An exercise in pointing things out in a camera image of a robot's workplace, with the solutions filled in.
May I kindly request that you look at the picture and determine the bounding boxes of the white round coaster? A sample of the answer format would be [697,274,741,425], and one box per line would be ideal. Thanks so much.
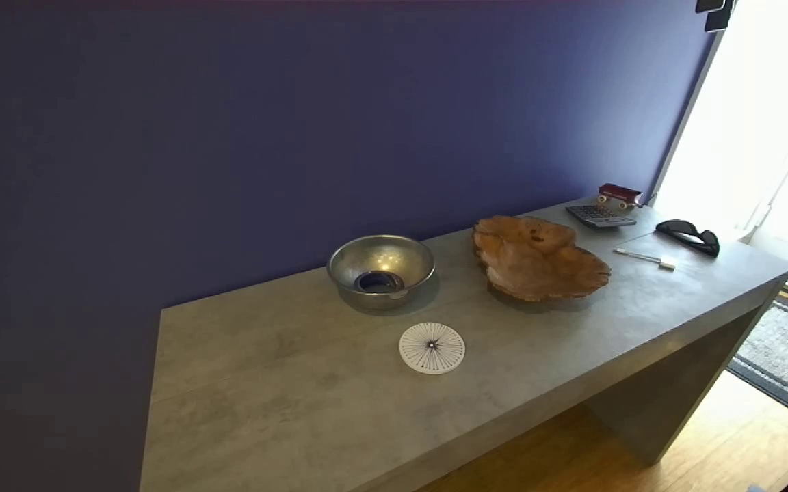
[398,323,469,374]

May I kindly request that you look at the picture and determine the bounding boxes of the black sunglasses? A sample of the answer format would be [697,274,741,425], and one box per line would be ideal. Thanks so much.
[656,219,721,257]

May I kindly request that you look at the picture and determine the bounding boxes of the grey flat device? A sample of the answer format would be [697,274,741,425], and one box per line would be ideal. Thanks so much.
[566,203,636,229]

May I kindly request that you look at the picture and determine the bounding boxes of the brown wooden tray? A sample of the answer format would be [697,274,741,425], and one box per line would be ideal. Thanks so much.
[470,215,611,304]

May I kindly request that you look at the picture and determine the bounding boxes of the silver metal bowl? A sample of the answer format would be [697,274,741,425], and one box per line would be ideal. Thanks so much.
[327,234,436,312]

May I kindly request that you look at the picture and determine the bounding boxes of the dark red small box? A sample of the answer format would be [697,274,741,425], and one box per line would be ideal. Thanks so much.
[600,182,640,211]

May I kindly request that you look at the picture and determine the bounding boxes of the white adapter cord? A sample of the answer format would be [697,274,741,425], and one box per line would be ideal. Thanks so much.
[614,246,678,274]

